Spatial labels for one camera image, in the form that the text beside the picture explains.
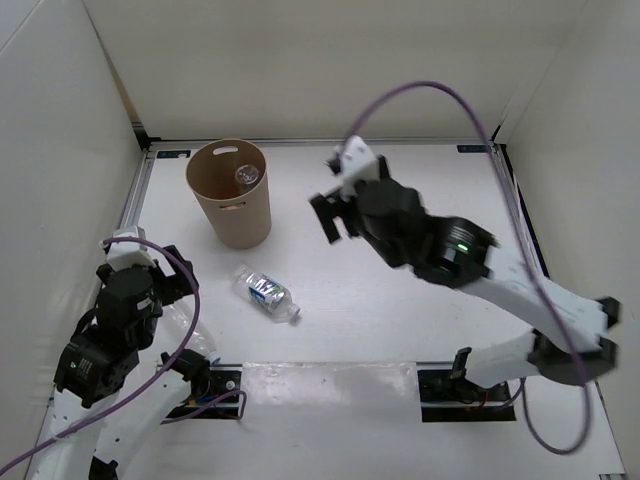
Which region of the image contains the clear unlabelled plastic bottle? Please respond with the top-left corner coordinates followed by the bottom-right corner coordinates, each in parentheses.
top-left (161, 300), bottom-right (220, 365)

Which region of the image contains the blue label plastic bottle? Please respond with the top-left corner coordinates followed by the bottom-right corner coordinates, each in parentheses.
top-left (234, 164), bottom-right (261, 195)

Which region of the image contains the green blue label bottle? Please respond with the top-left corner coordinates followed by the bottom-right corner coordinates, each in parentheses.
top-left (232, 263), bottom-right (300, 323)

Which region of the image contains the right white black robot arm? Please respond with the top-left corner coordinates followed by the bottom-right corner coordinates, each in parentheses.
top-left (310, 179), bottom-right (620, 400)

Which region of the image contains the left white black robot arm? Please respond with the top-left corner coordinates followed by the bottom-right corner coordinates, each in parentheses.
top-left (28, 235), bottom-right (211, 479)

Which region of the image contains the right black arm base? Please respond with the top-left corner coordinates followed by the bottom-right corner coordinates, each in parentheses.
top-left (417, 369), bottom-right (516, 423)

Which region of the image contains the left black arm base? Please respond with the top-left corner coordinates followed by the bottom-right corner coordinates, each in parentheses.
top-left (162, 364), bottom-right (247, 425)

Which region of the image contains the tan cylindrical waste bin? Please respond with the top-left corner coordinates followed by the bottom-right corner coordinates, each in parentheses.
top-left (185, 139), bottom-right (272, 250)

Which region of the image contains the right blue corner sticker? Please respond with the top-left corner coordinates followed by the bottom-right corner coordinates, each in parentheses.
top-left (456, 144), bottom-right (491, 153)

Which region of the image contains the blue corner sticker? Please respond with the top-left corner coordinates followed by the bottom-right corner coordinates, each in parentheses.
top-left (156, 150), bottom-right (191, 159)
top-left (456, 144), bottom-right (491, 153)

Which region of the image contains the left blue corner sticker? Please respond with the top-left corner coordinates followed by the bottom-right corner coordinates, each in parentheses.
top-left (156, 150), bottom-right (191, 159)

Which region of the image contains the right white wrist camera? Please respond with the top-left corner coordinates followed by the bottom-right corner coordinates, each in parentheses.
top-left (326, 135), bottom-right (389, 201)

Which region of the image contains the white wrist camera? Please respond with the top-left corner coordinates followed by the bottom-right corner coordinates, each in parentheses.
top-left (326, 135), bottom-right (389, 201)
top-left (100, 225), bottom-right (154, 271)

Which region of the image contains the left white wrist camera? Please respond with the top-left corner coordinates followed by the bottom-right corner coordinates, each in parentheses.
top-left (100, 225), bottom-right (154, 271)

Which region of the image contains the left aluminium frame rail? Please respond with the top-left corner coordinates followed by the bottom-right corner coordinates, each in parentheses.
top-left (113, 150), bottom-right (153, 238)

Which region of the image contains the aluminium frame rail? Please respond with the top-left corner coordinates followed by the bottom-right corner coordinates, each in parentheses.
top-left (494, 143), bottom-right (550, 278)
top-left (113, 150), bottom-right (153, 238)

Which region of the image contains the right aluminium frame rail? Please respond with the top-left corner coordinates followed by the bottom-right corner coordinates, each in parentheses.
top-left (494, 143), bottom-right (550, 278)

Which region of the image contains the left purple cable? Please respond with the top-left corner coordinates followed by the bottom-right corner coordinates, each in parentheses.
top-left (0, 238), bottom-right (248, 469)

